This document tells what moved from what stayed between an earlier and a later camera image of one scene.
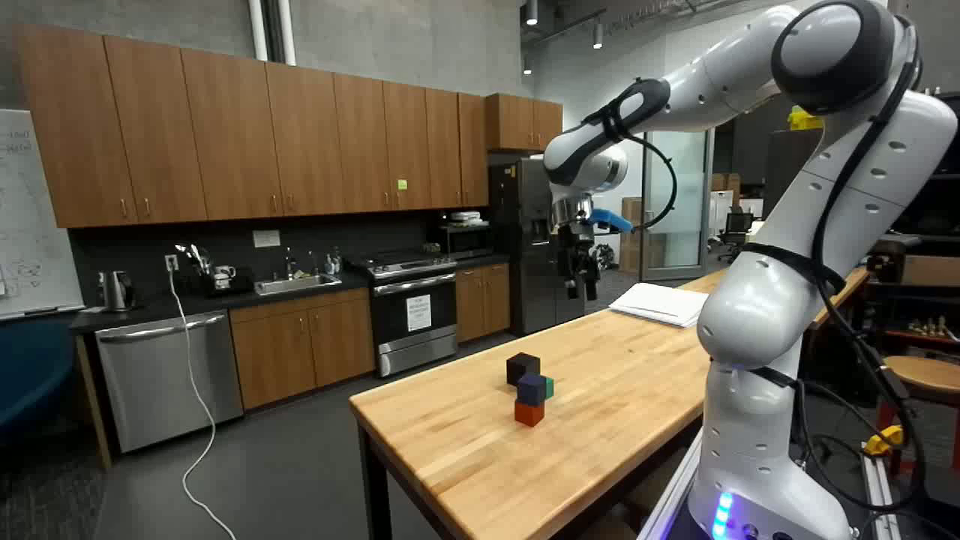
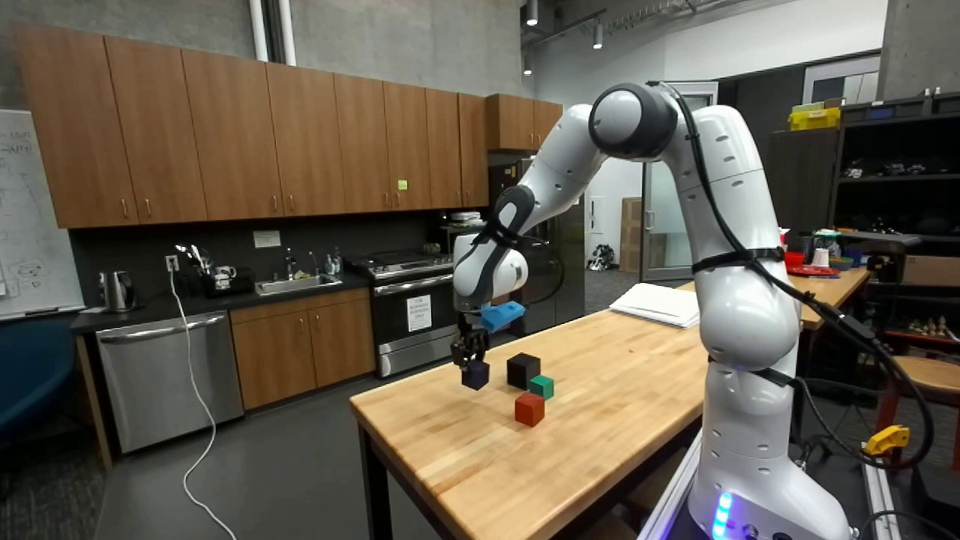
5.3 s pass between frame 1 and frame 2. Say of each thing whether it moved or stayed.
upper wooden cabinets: stayed
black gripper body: moved
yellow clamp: stayed
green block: stayed
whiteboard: stayed
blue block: moved
